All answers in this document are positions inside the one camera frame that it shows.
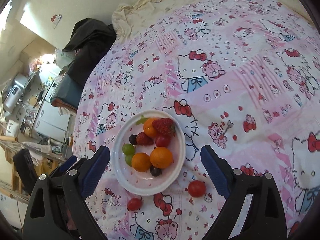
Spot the white rice cooker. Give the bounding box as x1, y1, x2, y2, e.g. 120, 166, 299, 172
4, 85, 24, 110

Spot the large orange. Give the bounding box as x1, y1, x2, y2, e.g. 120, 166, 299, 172
150, 147, 174, 169

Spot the pink cartoon printed blanket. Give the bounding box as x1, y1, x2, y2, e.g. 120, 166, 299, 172
67, 0, 320, 240

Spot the white cabinet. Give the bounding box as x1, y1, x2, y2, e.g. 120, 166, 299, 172
31, 80, 72, 143

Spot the small strawberry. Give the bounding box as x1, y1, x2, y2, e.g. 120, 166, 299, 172
136, 132, 154, 146

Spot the black jacket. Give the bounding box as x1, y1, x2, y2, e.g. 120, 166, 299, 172
62, 18, 117, 85

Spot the red wall sticker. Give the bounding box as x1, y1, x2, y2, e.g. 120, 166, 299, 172
51, 14, 63, 29

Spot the grey blue storage bag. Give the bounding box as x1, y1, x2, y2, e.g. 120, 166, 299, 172
50, 76, 83, 110

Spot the white plastic bag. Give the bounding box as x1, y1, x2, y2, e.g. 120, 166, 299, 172
54, 49, 75, 68

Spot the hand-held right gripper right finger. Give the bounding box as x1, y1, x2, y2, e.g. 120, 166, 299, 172
200, 144, 287, 240

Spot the silver pot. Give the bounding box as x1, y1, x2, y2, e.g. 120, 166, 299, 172
20, 116, 35, 133

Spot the medium orange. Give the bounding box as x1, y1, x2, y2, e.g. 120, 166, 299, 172
131, 152, 152, 172

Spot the cherry tomato with stem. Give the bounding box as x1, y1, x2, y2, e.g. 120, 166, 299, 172
155, 134, 172, 148

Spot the wooden drying rack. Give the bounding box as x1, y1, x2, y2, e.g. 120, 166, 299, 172
0, 135, 75, 203

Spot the small orange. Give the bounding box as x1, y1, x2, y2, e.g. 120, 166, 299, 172
143, 118, 160, 138

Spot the large red tomato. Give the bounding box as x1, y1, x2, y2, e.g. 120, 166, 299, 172
188, 180, 207, 197

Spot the small white box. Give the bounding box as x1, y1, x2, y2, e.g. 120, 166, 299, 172
5, 120, 20, 137

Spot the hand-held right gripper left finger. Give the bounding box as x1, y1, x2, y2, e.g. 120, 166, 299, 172
22, 145, 110, 240

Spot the small red cherry tomato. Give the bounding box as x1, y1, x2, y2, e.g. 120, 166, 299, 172
127, 197, 142, 211

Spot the large strawberry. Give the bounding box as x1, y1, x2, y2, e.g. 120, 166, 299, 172
152, 118, 176, 137

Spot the white cloth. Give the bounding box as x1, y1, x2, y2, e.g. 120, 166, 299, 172
22, 141, 54, 165

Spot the pink strawberry-print plate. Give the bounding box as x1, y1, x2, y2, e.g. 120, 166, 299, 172
111, 110, 186, 196

